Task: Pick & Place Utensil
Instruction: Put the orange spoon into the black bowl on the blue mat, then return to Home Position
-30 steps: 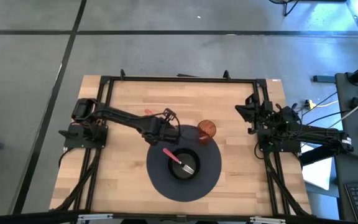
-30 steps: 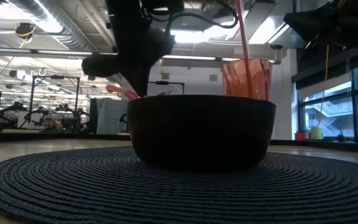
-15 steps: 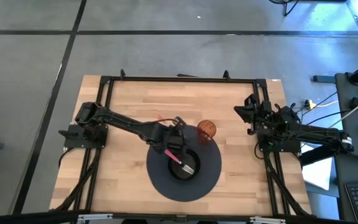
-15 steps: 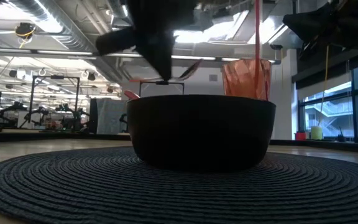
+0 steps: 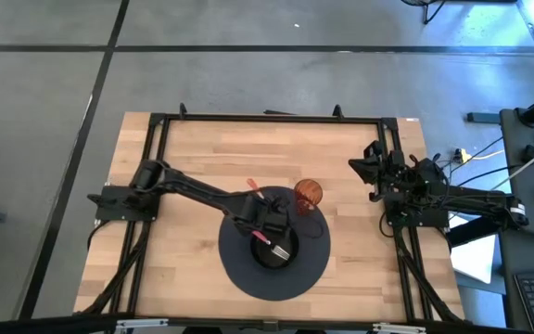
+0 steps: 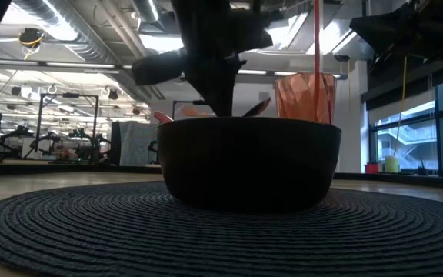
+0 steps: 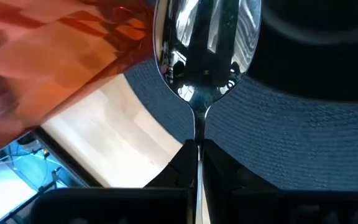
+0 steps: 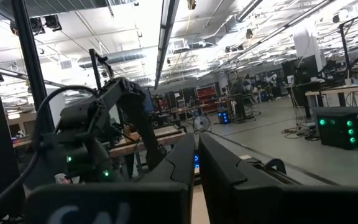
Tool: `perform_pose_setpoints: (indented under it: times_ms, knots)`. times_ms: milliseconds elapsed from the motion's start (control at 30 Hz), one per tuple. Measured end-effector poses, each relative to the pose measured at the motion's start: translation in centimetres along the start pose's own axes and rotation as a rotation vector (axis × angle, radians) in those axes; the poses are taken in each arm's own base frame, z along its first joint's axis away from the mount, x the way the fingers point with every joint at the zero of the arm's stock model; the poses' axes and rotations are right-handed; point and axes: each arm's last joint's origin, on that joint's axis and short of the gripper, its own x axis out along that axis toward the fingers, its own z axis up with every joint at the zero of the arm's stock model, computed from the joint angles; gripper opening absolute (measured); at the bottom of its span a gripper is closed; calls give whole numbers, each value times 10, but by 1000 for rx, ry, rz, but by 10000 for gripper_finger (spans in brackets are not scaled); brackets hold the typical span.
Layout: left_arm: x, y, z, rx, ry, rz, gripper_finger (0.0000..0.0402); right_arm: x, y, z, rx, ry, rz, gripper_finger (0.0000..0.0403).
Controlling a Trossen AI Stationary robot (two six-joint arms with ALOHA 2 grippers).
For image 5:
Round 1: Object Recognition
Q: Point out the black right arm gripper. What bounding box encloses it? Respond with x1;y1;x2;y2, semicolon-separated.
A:
348;139;407;203

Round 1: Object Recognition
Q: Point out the red handled fork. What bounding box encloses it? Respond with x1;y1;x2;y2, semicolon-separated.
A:
250;229;292;262

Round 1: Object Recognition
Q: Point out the orange handled spoon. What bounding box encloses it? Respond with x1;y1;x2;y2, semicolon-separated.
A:
246;177;266;199

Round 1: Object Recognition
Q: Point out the black bowl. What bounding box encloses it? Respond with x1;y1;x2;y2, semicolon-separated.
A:
249;225;301;270

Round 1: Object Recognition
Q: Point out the orange translucent cup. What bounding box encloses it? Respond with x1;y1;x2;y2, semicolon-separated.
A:
292;178;324;217

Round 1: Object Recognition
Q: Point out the dark round woven placemat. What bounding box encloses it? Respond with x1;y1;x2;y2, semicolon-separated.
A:
217;185;332;302

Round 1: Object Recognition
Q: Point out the yellow white power plug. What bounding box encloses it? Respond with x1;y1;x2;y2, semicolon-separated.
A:
451;147;473;164

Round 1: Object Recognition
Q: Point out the grey metal desk foot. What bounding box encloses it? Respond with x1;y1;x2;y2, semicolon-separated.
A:
466;111;502;124

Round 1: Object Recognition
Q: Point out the white flat panel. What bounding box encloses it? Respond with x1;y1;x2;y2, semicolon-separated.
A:
447;213;499;285

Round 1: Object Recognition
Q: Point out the dark desk with keyboard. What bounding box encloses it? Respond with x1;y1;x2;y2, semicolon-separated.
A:
498;109;534;334

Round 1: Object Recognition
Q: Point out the black table frame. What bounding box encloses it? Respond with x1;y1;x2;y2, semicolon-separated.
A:
0;102;534;334

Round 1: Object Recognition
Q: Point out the yellow cable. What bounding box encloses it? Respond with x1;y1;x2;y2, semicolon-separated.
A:
468;148;505;161

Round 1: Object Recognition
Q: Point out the white cable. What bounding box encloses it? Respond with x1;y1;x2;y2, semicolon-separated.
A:
489;137;534;192

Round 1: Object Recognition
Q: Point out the silver aluminium bracket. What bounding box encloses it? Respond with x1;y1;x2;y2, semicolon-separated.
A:
372;322;427;334
115;318;170;330

